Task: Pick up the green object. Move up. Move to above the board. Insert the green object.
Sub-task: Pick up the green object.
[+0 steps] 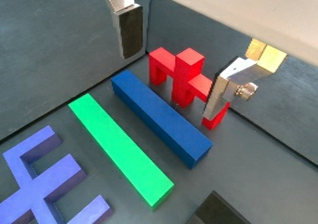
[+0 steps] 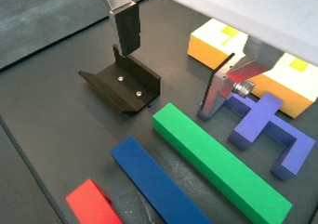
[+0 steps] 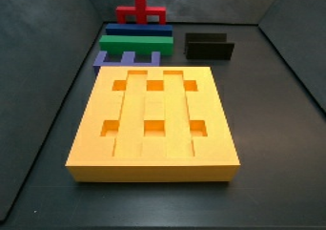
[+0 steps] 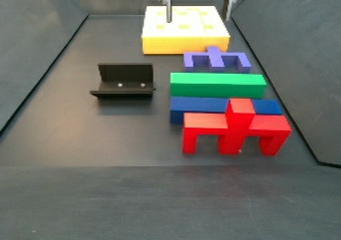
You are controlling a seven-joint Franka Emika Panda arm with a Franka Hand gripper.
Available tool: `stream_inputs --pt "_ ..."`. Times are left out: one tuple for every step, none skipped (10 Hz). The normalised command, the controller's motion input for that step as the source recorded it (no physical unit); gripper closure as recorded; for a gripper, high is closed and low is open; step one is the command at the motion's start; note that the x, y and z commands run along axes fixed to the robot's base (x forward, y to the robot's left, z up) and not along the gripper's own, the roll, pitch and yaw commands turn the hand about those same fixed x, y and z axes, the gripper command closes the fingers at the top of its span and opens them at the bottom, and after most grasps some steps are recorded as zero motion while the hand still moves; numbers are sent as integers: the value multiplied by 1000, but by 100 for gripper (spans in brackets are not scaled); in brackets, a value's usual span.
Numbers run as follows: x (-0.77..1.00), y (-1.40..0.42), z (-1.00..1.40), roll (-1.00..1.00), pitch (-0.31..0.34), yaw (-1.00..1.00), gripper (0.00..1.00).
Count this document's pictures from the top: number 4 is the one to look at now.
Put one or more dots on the green rectangular bar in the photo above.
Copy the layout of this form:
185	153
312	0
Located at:
210	85

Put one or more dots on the yellow slotted board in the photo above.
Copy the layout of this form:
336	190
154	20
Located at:
194	29

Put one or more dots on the purple cross-shaped block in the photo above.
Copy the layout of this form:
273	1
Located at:
215	60

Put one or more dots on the blue rectangular bar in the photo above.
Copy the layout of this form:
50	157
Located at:
183	105

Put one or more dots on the red cross-shaped block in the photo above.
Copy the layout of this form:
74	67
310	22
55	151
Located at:
233	126

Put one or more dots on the black angle bracket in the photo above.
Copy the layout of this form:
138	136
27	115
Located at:
126	80

